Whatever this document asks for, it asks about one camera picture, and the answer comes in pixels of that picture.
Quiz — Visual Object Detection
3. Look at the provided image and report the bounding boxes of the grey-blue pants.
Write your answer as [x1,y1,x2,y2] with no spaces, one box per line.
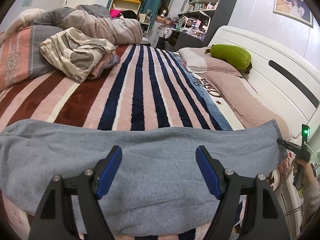
[1,119,287,236]

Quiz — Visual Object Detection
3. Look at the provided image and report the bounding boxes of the right forearm sleeve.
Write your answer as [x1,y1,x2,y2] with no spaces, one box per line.
[301,180,320,228]

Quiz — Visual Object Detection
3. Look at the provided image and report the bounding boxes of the person right hand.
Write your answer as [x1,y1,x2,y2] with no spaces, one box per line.
[293,158,316,190]

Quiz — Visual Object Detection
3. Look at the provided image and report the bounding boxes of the pink ribbed bed cover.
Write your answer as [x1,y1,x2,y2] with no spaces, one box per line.
[201,71,292,139]

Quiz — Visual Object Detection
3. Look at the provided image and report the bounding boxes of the white bed headboard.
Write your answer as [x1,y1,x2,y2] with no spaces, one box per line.
[210,25,319,139]

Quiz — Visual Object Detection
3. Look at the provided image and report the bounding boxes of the green plush toy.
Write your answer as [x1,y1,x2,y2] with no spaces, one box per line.
[205,44,252,75]

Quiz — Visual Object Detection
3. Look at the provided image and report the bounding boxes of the striped plush bed blanket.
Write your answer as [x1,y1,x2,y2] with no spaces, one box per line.
[0,43,296,240]

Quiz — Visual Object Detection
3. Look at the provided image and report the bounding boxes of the beige grey patterned folded sheet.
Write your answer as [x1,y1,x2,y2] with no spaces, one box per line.
[39,27,120,83]

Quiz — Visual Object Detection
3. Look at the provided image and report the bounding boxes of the pink ribbed pillow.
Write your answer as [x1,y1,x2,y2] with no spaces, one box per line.
[178,48,242,77]

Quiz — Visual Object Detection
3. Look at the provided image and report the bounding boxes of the grey beige plaid comforter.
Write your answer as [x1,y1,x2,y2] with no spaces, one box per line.
[32,5,143,45]

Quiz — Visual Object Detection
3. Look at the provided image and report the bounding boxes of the dark bookshelf with items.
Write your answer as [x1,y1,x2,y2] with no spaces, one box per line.
[152,0,241,52]

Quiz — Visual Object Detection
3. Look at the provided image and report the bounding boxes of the yellow shelf cabinet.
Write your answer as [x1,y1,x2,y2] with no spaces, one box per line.
[109,0,143,18]

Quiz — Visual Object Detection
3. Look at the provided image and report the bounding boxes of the framed wall photo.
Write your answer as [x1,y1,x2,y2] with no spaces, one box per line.
[273,0,313,28]

